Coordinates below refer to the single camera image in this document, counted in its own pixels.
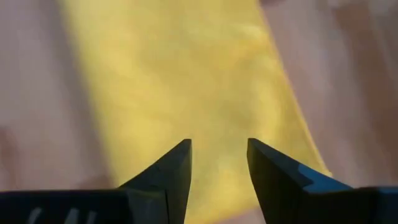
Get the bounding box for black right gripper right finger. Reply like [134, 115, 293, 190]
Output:
[247, 138, 354, 224]

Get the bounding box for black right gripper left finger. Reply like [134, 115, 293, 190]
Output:
[118, 138, 193, 224]

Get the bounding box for yellow microfiber towel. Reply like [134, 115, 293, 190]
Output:
[57, 0, 333, 224]

